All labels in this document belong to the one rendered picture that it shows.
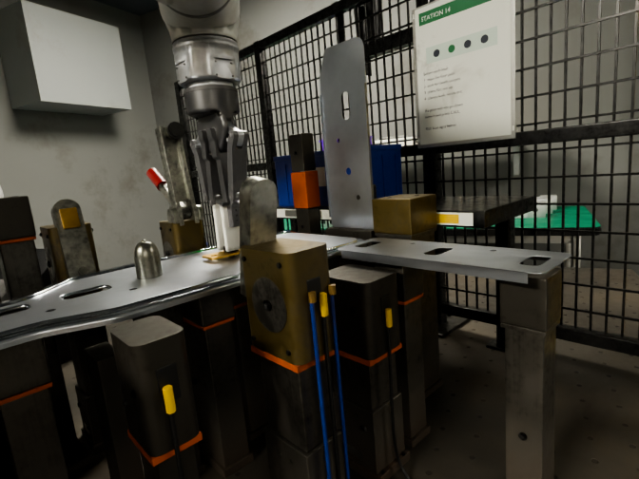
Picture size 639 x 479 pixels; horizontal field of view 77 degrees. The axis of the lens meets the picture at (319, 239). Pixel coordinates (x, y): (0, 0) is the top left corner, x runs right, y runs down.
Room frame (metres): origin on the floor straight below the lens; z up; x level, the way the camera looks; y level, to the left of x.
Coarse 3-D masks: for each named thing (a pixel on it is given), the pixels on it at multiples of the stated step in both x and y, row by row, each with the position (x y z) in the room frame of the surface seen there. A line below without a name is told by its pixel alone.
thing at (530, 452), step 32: (512, 288) 0.43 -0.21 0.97; (544, 288) 0.40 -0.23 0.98; (512, 320) 0.43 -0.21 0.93; (544, 320) 0.40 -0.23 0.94; (512, 352) 0.43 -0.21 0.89; (544, 352) 0.41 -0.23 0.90; (512, 384) 0.43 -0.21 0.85; (544, 384) 0.41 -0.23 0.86; (512, 416) 0.43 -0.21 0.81; (544, 416) 0.41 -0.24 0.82; (512, 448) 0.43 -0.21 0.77; (544, 448) 0.41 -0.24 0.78
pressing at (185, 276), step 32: (192, 256) 0.64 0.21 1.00; (64, 288) 0.50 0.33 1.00; (96, 288) 0.50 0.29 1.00; (128, 288) 0.47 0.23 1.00; (160, 288) 0.46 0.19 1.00; (192, 288) 0.46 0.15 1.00; (224, 288) 0.47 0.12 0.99; (0, 320) 0.39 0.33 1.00; (32, 320) 0.38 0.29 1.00; (64, 320) 0.38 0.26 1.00; (96, 320) 0.38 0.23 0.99
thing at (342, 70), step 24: (336, 48) 0.79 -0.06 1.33; (360, 48) 0.75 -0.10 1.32; (336, 72) 0.79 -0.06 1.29; (360, 72) 0.75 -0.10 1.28; (336, 96) 0.80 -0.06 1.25; (360, 96) 0.75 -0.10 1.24; (336, 120) 0.80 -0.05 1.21; (360, 120) 0.76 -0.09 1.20; (336, 144) 0.80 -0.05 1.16; (360, 144) 0.76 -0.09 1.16; (336, 168) 0.81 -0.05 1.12; (360, 168) 0.76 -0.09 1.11; (336, 192) 0.81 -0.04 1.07; (360, 192) 0.76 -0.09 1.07; (336, 216) 0.82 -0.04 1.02; (360, 216) 0.77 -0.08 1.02
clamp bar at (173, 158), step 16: (160, 128) 0.72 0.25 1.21; (176, 128) 0.70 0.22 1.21; (160, 144) 0.72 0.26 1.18; (176, 144) 0.74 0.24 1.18; (176, 160) 0.73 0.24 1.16; (176, 176) 0.72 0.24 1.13; (176, 192) 0.71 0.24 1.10; (192, 192) 0.72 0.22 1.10; (176, 208) 0.70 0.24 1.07; (192, 208) 0.72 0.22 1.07
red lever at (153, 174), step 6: (150, 168) 0.80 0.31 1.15; (150, 174) 0.79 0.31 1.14; (156, 174) 0.79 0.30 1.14; (150, 180) 0.79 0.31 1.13; (156, 180) 0.77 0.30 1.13; (162, 180) 0.77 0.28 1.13; (156, 186) 0.77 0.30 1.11; (162, 186) 0.76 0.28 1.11; (162, 192) 0.76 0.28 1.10; (168, 198) 0.74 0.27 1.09; (186, 210) 0.72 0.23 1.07; (186, 216) 0.71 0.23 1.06
